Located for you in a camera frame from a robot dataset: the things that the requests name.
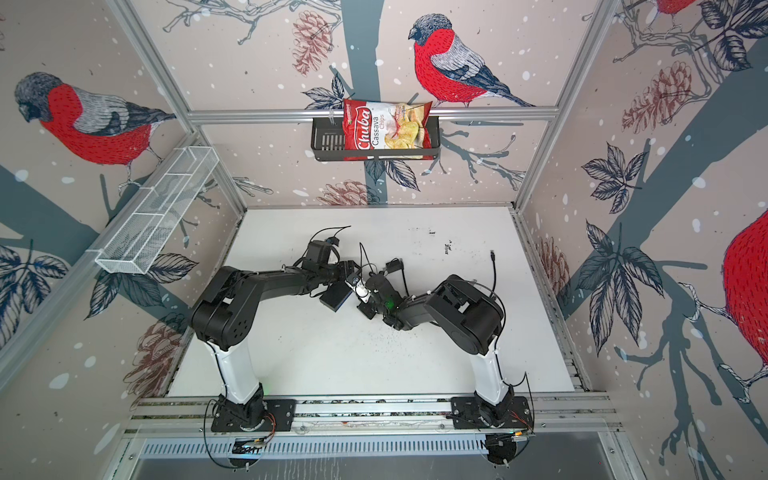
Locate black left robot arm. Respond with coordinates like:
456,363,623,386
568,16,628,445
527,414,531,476
190,238,361,424

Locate white wire mesh shelf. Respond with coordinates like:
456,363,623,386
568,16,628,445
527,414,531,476
95,146,219,274

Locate black power adapter with cord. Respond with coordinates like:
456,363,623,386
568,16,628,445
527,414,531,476
359,242,410,296

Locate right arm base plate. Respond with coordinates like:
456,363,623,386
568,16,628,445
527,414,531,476
446,395,533,430

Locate red cassava chips bag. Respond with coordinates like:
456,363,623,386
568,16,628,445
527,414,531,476
343,99,439,159

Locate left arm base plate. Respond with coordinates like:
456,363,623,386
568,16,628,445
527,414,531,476
211,396,297,433

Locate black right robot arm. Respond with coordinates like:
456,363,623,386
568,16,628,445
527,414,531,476
355,273,514,424

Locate black wall basket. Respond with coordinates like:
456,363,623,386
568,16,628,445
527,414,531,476
310,116,441,162

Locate black network switch box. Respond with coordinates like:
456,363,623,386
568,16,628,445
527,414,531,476
319,281,353,312

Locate aluminium mounting rail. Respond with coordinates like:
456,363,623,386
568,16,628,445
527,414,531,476
122,391,623,437

